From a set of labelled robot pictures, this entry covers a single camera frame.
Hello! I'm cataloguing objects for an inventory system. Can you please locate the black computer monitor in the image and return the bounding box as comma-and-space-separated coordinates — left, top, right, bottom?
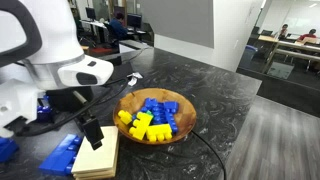
85, 6, 97, 21
126, 13, 143, 32

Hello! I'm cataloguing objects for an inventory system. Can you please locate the white paper tag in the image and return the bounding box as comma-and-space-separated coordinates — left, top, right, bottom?
127, 71, 144, 87

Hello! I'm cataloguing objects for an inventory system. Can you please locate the square blue lego block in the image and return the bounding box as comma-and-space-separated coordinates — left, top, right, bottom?
163, 100, 180, 115

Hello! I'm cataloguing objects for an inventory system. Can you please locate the narrow blue lego block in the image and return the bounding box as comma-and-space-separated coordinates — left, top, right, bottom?
165, 111, 179, 135

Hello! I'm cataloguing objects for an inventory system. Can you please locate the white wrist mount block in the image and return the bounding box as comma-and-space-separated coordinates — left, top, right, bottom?
0, 78, 46, 138

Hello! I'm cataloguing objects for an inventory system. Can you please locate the long flat blue lego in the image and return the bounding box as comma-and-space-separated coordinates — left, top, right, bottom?
38, 133, 83, 177

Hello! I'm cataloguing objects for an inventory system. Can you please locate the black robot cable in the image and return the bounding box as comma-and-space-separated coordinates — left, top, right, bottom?
14, 77, 130, 138

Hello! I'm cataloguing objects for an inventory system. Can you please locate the person in red shirt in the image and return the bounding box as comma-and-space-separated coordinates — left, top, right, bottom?
297, 28, 318, 43

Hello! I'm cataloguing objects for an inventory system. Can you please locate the dark blue lego block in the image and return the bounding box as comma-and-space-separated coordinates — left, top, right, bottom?
36, 95, 53, 123

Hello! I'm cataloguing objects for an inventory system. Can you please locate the studded blue lego block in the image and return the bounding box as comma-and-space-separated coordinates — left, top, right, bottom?
151, 103, 168, 126

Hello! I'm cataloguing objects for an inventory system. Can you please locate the stepped yellow lego block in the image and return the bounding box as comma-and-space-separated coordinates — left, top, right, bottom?
128, 111, 154, 141

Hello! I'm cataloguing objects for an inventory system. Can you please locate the person in light top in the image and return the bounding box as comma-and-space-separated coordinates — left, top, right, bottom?
277, 23, 290, 40

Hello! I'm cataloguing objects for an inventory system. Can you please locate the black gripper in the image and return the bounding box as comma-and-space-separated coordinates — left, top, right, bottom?
45, 85, 105, 151

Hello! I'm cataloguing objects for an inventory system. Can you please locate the black upright box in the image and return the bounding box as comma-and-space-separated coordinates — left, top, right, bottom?
105, 55, 123, 67

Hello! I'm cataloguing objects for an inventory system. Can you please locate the round wooden bowl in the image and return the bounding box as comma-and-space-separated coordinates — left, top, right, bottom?
112, 87, 198, 146

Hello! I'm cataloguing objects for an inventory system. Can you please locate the small yellow lego block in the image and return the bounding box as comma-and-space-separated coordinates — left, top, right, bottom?
117, 109, 134, 126

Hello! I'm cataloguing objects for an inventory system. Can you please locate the light wooden block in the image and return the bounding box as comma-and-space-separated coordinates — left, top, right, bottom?
71, 125, 120, 180

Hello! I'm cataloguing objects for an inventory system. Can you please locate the long wooden table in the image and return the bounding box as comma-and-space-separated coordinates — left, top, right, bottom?
257, 34, 320, 64

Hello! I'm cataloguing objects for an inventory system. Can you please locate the black flat pad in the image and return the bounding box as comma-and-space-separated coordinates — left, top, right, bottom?
111, 62, 135, 81

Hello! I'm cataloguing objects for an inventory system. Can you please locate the person in blue shirt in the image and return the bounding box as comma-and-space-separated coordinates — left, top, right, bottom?
108, 12, 130, 42

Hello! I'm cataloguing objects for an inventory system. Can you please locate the grey low cabinet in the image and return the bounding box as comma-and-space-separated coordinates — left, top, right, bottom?
118, 39, 150, 54

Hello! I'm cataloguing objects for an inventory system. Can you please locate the long yellow lego block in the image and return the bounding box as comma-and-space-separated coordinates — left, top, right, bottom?
145, 123, 173, 143

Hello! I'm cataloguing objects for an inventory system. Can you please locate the grey wall panel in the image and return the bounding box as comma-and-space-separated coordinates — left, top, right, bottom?
139, 0, 215, 50

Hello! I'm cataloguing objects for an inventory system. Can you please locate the black office chair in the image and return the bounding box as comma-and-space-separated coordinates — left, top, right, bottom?
102, 22, 120, 45

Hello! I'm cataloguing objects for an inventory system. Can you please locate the thin black table cable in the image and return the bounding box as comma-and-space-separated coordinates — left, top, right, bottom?
191, 130, 228, 180

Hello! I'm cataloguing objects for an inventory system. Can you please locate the chunky blue lego block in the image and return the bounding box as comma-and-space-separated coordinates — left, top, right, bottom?
0, 137, 20, 164

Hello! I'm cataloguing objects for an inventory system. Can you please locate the small blue lego block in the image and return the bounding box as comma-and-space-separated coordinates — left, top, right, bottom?
143, 97, 160, 111

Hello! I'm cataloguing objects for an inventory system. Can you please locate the blue waste bin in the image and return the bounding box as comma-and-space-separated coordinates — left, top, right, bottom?
244, 44, 259, 62

